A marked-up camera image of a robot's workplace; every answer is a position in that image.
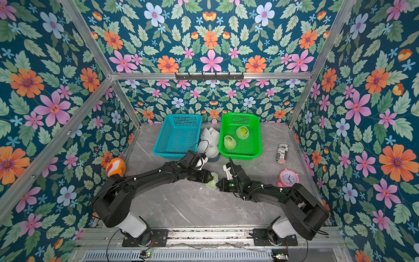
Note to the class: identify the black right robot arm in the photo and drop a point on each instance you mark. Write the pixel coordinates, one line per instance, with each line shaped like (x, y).
(303, 215)

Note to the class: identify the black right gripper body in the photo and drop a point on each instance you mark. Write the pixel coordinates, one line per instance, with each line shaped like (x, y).
(224, 183)

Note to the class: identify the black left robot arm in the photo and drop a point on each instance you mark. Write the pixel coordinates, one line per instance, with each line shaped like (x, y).
(113, 202)

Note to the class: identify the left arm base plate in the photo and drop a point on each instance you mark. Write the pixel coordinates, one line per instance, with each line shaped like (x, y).
(150, 238)

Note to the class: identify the pile of white foam nets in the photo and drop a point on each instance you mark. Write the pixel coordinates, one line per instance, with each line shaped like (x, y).
(208, 142)

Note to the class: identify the teal plastic basket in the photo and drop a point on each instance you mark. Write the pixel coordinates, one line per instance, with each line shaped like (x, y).
(178, 134)

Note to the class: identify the pink alarm clock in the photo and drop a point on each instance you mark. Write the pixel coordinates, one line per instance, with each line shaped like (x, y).
(287, 178)

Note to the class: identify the white foam net sleeve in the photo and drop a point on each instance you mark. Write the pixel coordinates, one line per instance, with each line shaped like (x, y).
(229, 142)
(237, 132)
(212, 184)

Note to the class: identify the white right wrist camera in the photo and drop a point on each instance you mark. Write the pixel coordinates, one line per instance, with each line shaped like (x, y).
(227, 169)

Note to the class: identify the grey bin of nets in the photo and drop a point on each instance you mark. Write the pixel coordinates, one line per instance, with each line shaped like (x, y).
(214, 159)

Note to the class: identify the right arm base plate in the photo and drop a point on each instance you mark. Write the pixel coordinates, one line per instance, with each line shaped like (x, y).
(267, 237)

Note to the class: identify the orange clownfish toy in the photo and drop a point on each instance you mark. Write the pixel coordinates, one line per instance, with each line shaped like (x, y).
(116, 166)

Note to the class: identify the striped drink can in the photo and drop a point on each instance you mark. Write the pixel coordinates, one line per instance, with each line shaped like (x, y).
(282, 153)

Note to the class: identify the black hook rail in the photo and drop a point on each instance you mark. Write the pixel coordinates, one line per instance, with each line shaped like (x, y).
(209, 76)

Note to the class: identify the bright green plastic basket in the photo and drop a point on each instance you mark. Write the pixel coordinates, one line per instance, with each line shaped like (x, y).
(231, 146)

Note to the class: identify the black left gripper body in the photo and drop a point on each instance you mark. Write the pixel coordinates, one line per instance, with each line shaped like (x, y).
(200, 176)

